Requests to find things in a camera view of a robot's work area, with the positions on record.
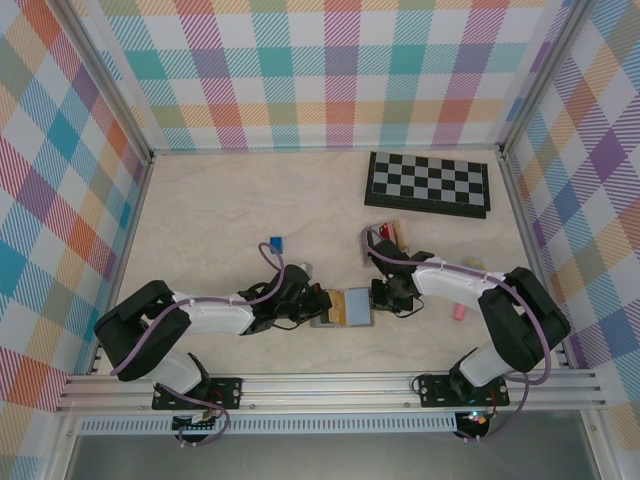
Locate gold card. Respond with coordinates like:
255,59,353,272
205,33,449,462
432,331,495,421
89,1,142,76
391,219,410,252
327,291,348,324

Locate grey leather card holder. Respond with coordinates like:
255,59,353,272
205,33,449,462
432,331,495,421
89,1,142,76
308,287,375,330

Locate clear acrylic card stand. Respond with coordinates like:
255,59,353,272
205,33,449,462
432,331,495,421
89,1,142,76
358,219,410,267

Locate pink toy microphone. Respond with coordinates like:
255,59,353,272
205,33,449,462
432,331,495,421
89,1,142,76
452,255,489,322

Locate black grey chess board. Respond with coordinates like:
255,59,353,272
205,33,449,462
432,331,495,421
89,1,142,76
363,150,492,220

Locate small circuit board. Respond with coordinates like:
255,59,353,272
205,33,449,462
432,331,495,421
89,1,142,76
457,409,494,431
172,412,221,434

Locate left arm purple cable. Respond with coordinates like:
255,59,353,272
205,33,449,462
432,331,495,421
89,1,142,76
109,242,287,449

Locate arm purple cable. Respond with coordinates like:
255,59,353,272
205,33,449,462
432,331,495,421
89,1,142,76
109,242,287,449
359,226,555,446

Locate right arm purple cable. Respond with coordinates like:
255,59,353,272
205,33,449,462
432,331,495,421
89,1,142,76
359,226,555,446

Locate wide aluminium base rail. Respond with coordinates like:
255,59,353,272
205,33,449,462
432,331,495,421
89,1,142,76
54,372,609,414

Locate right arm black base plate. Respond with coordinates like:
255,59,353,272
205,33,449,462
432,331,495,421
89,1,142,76
417,374,511,409

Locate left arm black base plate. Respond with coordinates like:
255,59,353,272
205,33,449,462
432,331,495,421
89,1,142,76
151,377,245,411

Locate slotted white cable duct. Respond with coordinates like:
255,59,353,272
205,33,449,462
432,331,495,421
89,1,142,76
78,417,459,435

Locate aluminium table edge rail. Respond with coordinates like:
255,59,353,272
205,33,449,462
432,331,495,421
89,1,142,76
499,147,576,371
87,154,156,376

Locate aluminium frame post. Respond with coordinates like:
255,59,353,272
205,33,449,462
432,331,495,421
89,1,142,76
498,0,591,156
52,0,154,164

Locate aluminium frame leg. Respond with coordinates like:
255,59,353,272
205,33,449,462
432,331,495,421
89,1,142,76
582,410,617,480
47,413,81,480

